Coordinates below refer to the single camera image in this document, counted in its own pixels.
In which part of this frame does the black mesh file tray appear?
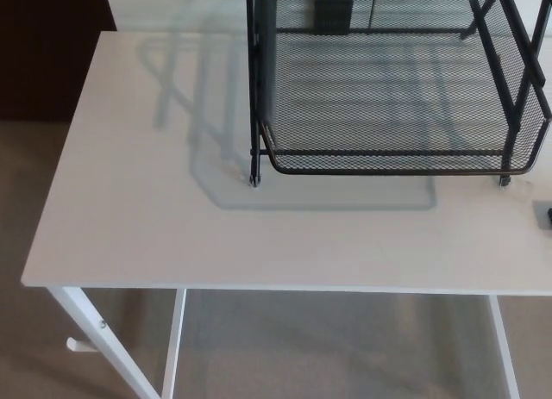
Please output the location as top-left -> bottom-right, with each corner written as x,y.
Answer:
244,0 -> 552,190

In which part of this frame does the dark wooden cabinet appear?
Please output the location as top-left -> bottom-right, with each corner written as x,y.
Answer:
0,0 -> 118,123

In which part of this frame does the white metal desk frame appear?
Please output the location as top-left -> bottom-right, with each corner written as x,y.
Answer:
47,286 -> 523,399

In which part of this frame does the black wall outlet plate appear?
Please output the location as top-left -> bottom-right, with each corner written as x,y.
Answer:
312,0 -> 354,29

